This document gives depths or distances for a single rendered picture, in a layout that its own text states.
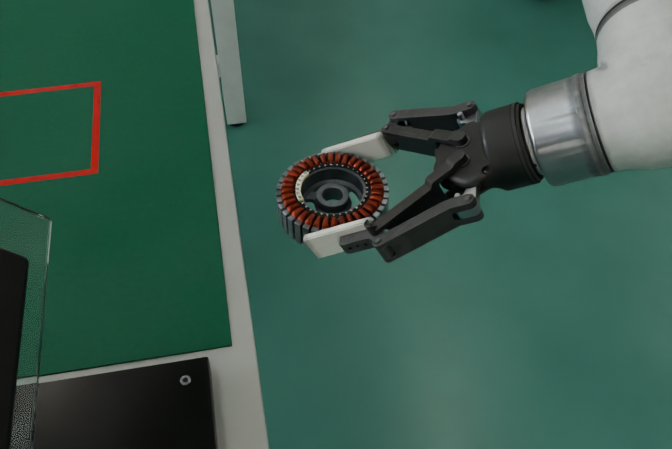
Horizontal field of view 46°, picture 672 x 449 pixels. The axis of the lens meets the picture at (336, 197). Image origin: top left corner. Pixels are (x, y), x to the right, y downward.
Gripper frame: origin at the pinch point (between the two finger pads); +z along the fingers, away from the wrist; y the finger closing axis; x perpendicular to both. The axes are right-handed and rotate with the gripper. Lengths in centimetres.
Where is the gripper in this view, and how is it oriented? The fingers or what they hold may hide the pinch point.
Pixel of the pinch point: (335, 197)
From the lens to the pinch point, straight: 78.5
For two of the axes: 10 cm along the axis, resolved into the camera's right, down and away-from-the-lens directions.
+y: 1.3, -7.2, 6.8
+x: -4.8, -6.4, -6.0
